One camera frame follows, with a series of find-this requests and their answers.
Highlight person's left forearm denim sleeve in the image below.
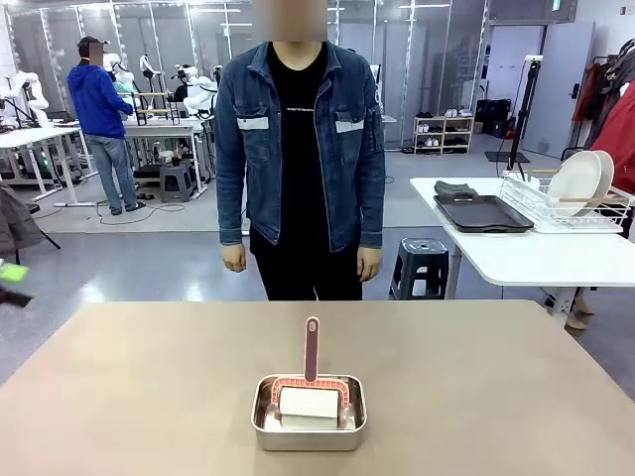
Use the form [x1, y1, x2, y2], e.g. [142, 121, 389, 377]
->
[358, 168, 387, 250]

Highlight white background work table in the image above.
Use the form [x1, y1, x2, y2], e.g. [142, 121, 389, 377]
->
[123, 121, 219, 195]
[0, 123, 96, 207]

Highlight white side table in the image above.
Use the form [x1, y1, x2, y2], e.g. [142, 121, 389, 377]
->
[409, 177, 635, 328]

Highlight person's right hand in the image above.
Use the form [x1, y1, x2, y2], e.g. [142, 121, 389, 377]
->
[221, 243, 248, 274]

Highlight wooden shoe rack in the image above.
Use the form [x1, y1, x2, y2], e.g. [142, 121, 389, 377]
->
[413, 115, 475, 156]

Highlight small dark background stool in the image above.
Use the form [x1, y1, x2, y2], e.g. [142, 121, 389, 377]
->
[158, 161, 197, 203]

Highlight person in blue hoodie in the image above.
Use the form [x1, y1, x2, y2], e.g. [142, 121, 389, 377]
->
[66, 35, 148, 217]

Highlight person in denim jacket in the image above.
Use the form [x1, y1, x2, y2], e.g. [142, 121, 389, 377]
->
[213, 40, 387, 302]

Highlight clothes rack with coats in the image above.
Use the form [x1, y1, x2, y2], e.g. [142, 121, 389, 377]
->
[560, 54, 621, 163]

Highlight black tripod stand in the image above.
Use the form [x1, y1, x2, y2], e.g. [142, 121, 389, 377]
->
[505, 56, 545, 173]

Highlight white wire dish rack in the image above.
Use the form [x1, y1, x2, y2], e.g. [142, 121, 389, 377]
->
[499, 169, 635, 235]

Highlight pink brown lint roller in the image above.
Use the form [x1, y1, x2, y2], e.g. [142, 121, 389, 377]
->
[270, 315, 351, 431]

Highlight person's left hand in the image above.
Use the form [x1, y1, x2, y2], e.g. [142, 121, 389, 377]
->
[357, 246, 384, 283]

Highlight black bags by wall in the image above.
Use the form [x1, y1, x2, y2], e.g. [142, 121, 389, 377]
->
[474, 98, 512, 138]

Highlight person's right forearm denim sleeve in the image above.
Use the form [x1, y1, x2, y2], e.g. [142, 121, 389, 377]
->
[216, 173, 248, 247]

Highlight grey coat on stand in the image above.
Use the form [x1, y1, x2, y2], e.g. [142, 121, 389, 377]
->
[0, 180, 62, 272]

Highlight folded dark grey cloth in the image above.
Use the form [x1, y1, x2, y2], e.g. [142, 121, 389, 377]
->
[434, 180, 480, 199]

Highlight white round plate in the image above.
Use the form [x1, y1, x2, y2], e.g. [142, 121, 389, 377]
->
[548, 150, 604, 218]
[592, 150, 616, 192]

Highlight dark grey plastic stool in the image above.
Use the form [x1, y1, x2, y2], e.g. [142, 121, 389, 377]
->
[389, 236, 450, 301]

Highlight rectangular metal container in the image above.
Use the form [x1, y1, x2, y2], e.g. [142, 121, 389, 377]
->
[251, 374, 368, 452]

